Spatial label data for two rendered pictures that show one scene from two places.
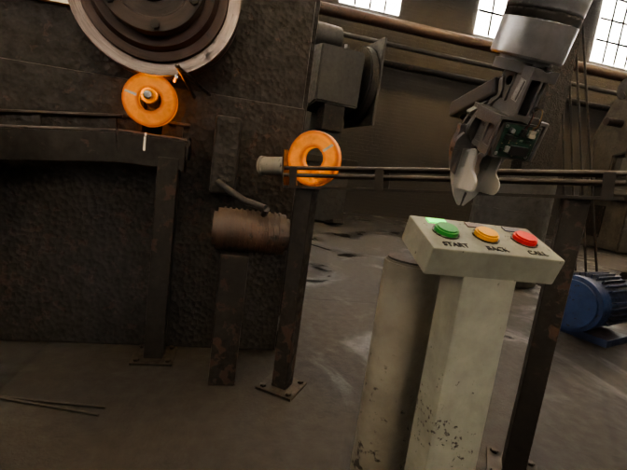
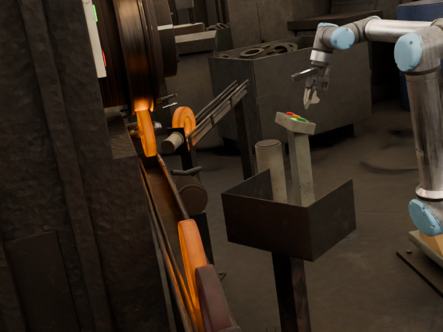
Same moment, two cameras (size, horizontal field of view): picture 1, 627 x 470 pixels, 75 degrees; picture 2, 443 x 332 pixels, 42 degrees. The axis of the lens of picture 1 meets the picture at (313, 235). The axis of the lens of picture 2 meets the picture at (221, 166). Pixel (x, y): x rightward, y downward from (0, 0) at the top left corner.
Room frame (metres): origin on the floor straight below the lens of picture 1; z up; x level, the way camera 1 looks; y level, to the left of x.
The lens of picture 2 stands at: (0.97, 2.32, 1.21)
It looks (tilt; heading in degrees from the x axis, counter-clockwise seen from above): 17 degrees down; 272
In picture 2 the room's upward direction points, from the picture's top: 8 degrees counter-clockwise
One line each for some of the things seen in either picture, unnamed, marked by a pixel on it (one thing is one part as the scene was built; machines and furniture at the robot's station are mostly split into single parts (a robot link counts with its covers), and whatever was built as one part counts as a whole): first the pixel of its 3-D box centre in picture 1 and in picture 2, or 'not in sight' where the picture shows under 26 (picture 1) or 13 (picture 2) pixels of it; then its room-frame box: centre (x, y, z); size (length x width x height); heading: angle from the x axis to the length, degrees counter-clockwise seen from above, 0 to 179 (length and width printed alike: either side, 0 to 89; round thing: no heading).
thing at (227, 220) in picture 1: (243, 296); (195, 239); (1.19, 0.19, 0.27); 0.22 x 0.13 x 0.53; 103
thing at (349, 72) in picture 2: not in sight; (285, 91); (0.54, -2.14, 0.39); 1.03 x 0.83 x 0.77; 28
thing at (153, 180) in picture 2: not in sight; (153, 176); (1.26, 0.52, 0.66); 0.19 x 0.07 x 0.01; 103
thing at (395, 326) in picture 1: (393, 374); (273, 195); (0.83, -0.21, 0.26); 0.12 x 0.12 x 0.52
